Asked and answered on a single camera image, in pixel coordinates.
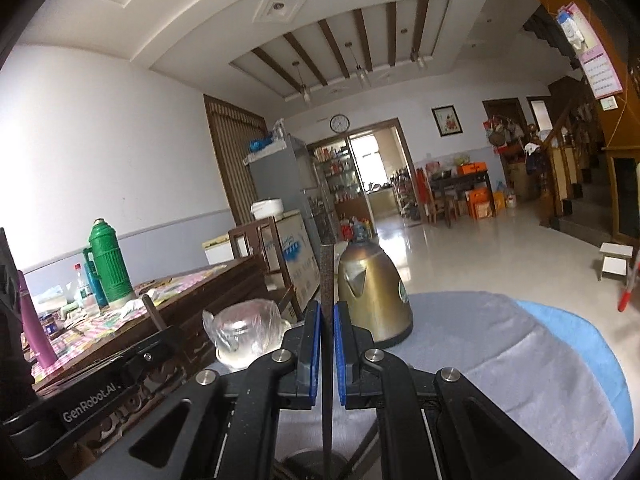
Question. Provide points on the orange cardboard box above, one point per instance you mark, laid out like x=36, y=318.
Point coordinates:
x=480, y=203

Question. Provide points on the dark grey utensil holder cup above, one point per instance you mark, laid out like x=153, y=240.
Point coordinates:
x=300, y=467

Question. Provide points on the grey tablecloth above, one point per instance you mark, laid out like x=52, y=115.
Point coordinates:
x=475, y=350

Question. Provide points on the carved wooden sideboard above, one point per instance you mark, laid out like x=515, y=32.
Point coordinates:
x=200, y=305

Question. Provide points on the red plastic chair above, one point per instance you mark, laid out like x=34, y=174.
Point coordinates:
x=625, y=300

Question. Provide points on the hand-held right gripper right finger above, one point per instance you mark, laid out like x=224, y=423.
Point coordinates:
x=340, y=355

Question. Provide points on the framed wall picture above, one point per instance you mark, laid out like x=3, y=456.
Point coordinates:
x=445, y=121

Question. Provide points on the white crumpled cloth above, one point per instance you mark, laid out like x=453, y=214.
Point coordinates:
x=135, y=307

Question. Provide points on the white wall switch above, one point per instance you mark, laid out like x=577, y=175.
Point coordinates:
x=610, y=102

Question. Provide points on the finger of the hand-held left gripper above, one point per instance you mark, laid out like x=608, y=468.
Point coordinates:
x=150, y=360

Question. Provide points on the pendant lamp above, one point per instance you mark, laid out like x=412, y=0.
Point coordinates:
x=361, y=77
x=306, y=92
x=419, y=57

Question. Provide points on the grey refrigerator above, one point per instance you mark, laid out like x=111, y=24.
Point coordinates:
x=285, y=175

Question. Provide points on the white step stool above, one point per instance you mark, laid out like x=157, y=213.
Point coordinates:
x=615, y=265

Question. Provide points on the clear plastic bag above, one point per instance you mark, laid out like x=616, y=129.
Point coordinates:
x=245, y=325

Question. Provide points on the wooden chair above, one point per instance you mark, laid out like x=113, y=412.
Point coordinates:
x=250, y=240

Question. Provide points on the single dark metal chopstick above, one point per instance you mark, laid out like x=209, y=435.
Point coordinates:
x=152, y=312
x=327, y=280

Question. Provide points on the clear red-capped water bottle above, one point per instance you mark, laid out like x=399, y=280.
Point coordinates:
x=80, y=285

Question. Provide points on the brown striped door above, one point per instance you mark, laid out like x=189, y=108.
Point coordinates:
x=225, y=160

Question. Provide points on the round wall clock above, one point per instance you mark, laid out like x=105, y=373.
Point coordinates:
x=339, y=123

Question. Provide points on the gold electric kettle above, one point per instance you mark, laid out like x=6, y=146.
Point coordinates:
x=370, y=305

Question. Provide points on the purple vacuum flask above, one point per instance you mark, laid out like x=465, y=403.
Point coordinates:
x=37, y=330

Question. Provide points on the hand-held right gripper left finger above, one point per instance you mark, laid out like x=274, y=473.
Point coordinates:
x=314, y=355

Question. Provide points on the blue items on refrigerator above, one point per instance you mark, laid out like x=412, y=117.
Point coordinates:
x=262, y=144

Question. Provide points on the orange box on table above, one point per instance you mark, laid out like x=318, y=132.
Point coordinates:
x=471, y=168

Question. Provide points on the teal bottle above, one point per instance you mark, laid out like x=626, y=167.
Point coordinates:
x=98, y=291

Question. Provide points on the colourful printed table mat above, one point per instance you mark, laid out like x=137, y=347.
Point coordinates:
x=180, y=285

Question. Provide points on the green thermos flask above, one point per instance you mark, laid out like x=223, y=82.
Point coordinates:
x=112, y=270

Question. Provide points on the white pot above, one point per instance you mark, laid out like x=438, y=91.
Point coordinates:
x=266, y=208

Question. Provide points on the shelf of goods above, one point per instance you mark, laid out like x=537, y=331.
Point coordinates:
x=337, y=175

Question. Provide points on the pink wall calendar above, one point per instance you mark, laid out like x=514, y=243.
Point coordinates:
x=600, y=70

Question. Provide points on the dark wooden side table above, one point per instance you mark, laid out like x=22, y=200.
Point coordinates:
x=460, y=181

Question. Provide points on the white chest freezer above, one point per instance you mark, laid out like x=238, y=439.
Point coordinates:
x=295, y=260

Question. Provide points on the blue tablecloth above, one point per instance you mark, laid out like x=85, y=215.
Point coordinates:
x=590, y=360

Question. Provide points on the wooden stair railing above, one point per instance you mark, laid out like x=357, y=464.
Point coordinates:
x=565, y=160

